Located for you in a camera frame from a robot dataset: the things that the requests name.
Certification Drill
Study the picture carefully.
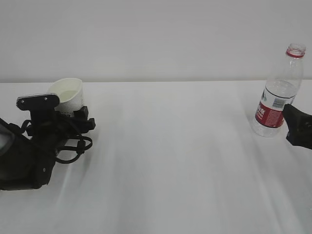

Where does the clear water bottle red label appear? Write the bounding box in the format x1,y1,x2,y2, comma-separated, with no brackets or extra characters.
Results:
251,43,306,137

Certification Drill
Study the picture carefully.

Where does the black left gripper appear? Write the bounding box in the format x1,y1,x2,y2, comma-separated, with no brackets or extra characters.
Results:
26,106,96,156

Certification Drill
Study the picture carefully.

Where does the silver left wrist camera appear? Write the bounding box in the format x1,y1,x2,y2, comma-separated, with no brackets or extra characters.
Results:
16,93,60,120

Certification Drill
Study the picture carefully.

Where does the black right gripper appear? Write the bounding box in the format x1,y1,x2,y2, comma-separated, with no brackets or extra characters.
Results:
283,104,312,149

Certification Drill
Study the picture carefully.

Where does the white paper cup green logo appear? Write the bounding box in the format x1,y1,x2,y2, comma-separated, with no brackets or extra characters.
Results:
48,78,84,117

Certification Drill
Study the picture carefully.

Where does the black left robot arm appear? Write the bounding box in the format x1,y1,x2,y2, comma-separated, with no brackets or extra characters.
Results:
0,106,96,191

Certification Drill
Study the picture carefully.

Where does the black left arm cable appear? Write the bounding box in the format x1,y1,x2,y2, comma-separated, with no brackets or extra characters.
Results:
20,117,94,164

